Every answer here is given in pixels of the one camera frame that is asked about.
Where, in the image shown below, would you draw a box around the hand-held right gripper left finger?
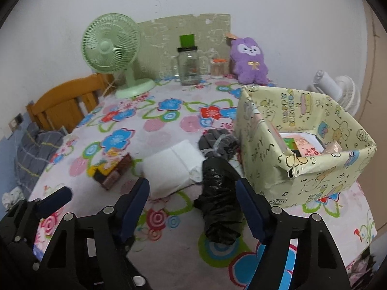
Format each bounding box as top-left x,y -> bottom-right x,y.
39,178 -> 152,290

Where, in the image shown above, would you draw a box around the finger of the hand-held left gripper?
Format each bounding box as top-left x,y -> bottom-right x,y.
0,186 -> 73,227
7,209 -> 43,247

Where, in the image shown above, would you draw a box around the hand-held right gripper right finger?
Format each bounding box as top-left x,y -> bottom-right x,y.
235,179 -> 351,290

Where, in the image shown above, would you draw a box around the yellow snack packet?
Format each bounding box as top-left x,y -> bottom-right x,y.
88,149 -> 132,191

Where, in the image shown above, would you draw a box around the yellow printed paper box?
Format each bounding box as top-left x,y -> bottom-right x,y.
234,85 -> 377,209

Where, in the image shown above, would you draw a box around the grey knitted gloves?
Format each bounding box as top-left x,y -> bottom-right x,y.
198,128 -> 239,159

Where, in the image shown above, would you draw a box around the red print packet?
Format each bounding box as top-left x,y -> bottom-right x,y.
295,140 -> 324,158

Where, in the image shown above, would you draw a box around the beige small packet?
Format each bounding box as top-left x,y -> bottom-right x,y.
322,141 -> 343,155

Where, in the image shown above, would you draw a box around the grey white crumpled cloth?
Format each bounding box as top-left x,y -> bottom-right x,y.
1,187 -> 25,210

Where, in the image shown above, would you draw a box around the grey plaid pillow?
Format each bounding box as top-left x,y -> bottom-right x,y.
14,127 -> 65,194

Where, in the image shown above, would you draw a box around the wooden bed headboard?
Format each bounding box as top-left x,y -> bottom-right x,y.
26,73 -> 115,133

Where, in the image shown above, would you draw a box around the floral tablecloth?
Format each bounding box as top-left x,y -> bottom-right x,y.
29,77 -> 377,290

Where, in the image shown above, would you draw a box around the small jar orange lid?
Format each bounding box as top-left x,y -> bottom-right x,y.
210,58 -> 227,80

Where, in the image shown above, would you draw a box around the purple plush bunny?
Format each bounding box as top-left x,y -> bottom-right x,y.
225,33 -> 269,85

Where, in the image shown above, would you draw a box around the white standing fan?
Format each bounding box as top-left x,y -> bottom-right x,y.
307,70 -> 362,117

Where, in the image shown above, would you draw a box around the glass mug jar green lid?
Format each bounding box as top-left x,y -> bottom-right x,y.
171,34 -> 201,86

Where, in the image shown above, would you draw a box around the green desk fan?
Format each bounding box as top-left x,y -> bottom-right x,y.
82,13 -> 156,99

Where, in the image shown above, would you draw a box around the green patterned board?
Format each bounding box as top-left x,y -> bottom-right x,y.
137,13 -> 232,80

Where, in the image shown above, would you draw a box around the beige door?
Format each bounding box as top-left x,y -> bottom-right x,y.
357,6 -> 387,127

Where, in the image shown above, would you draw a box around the wall socket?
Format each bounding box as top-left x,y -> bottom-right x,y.
8,113 -> 24,130

